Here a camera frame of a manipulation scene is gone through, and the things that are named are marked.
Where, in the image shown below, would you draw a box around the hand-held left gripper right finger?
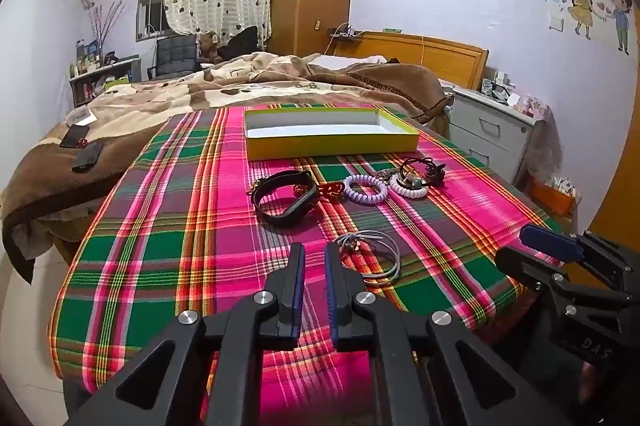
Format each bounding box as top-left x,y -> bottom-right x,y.
324,241 -> 576,426

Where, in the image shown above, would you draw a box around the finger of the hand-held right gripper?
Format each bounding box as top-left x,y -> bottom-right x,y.
495,246 -> 572,296
520,224 -> 640,296

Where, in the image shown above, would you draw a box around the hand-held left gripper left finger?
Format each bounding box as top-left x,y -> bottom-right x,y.
65,242 -> 307,426

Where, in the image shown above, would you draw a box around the grey cord necklace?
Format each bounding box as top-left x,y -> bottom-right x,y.
332,230 -> 402,283

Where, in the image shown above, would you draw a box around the black wrist band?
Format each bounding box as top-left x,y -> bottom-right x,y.
248,170 -> 318,227

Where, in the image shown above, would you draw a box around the red knotted ornament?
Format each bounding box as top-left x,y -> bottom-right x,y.
320,182 -> 346,203

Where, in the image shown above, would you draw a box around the purple spiral hair tie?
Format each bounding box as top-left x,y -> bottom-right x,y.
343,174 -> 389,206

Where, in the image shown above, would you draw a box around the white pink spiral hair tie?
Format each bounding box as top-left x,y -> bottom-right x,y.
389,173 -> 430,199

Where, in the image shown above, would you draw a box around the yellow cardboard box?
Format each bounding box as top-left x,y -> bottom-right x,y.
243,106 -> 420,162

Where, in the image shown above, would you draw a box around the black hair tie with bead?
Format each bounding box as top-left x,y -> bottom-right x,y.
400,157 -> 447,187

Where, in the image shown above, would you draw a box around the orange bin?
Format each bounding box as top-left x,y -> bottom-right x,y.
527,176 -> 577,217

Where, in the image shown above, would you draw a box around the wooden door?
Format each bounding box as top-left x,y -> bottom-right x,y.
585,96 -> 640,252

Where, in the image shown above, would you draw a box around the white nightstand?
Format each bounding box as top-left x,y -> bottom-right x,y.
447,86 -> 538,187

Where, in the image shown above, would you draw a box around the pink green plaid cloth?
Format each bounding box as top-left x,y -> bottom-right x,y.
47,106 -> 563,426

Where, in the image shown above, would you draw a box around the pink floral box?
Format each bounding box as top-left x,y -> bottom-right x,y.
515,93 -> 551,119

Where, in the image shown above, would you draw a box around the black glasses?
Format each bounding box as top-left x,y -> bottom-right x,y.
480,76 -> 511,99

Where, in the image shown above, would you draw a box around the white pillow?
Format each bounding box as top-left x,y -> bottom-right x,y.
310,53 -> 386,69

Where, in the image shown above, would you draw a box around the wooden headboard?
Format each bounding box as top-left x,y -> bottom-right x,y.
332,31 -> 490,91

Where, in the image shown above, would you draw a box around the brown patterned blanket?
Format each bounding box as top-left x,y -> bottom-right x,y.
0,53 -> 453,282

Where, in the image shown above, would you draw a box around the dark cushion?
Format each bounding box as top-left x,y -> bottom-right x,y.
217,26 -> 266,59

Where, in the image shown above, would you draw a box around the brown teddy bear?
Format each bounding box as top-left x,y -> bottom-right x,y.
196,31 -> 223,64

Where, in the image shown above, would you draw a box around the black chair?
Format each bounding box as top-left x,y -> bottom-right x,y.
147,33 -> 201,82

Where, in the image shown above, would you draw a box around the black phone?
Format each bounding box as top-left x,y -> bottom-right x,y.
60,124 -> 91,149

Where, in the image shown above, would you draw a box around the white card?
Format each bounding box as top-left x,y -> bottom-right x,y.
65,107 -> 98,127

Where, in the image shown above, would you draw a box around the white shelf with bottles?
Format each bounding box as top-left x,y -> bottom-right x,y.
69,56 -> 143,109

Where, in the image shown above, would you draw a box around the window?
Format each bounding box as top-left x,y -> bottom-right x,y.
136,0 -> 168,42

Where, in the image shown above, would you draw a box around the purple flower branches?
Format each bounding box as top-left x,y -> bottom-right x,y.
87,0 -> 126,52

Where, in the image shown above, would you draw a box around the cartoon children wall sticker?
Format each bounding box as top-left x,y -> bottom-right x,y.
540,0 -> 633,54

